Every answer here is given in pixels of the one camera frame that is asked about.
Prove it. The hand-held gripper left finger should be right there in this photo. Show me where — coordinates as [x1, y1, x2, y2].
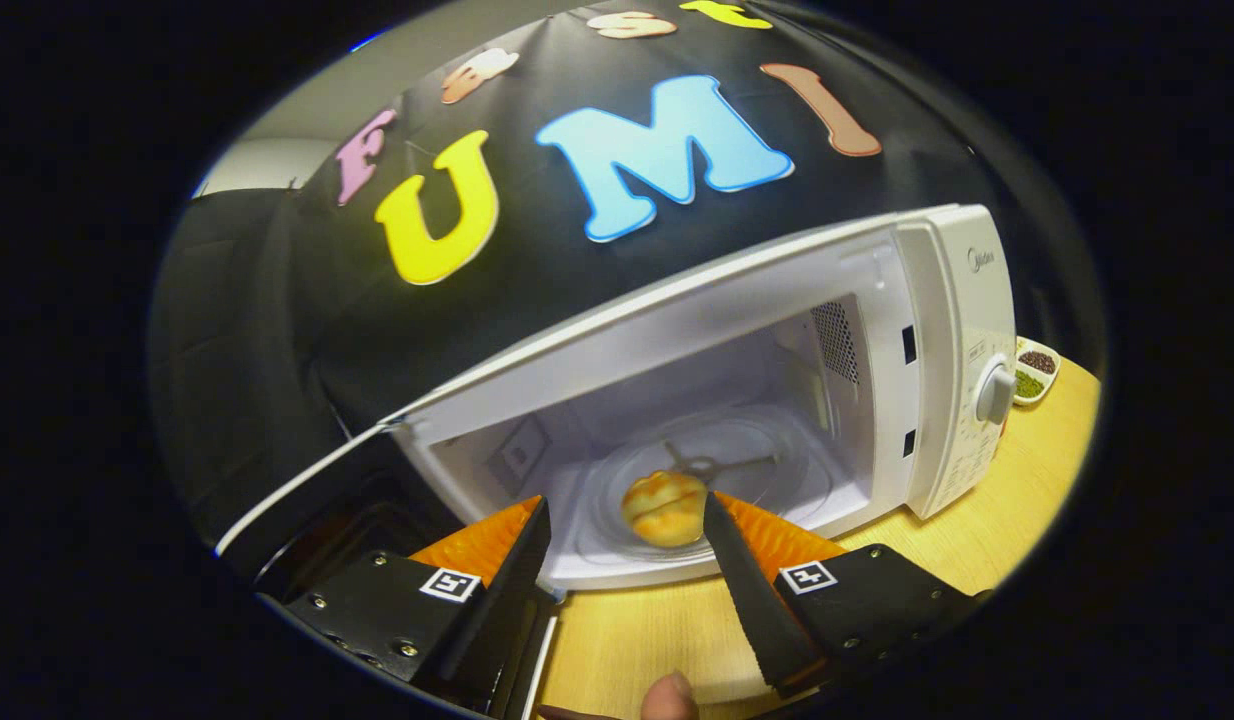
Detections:
[282, 495, 558, 701]

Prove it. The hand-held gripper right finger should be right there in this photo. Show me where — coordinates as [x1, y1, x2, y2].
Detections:
[702, 490, 988, 699]

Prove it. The golden bread bun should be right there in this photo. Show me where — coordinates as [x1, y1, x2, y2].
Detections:
[621, 470, 708, 548]

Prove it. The white microwave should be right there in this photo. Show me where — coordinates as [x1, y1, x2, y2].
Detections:
[215, 204, 1018, 720]

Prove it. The glass turntable plate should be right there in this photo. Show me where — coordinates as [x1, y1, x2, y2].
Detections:
[575, 415, 840, 563]

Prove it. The white divided dish of beans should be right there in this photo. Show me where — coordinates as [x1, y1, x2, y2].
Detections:
[1012, 337, 1062, 407]

